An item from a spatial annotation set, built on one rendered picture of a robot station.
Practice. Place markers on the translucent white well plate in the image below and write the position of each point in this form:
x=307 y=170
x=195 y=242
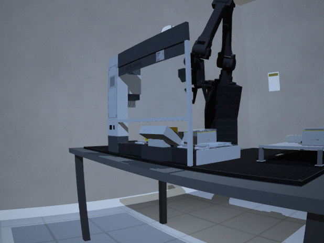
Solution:
x=216 y=144

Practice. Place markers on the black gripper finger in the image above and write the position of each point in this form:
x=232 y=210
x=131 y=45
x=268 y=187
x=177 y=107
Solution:
x=204 y=89
x=194 y=95

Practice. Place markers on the yellow open bin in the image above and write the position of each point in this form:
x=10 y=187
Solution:
x=175 y=129

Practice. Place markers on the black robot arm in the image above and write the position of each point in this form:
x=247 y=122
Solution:
x=202 y=47

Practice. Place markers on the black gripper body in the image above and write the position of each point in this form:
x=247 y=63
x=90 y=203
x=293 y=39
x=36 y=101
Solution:
x=199 y=83

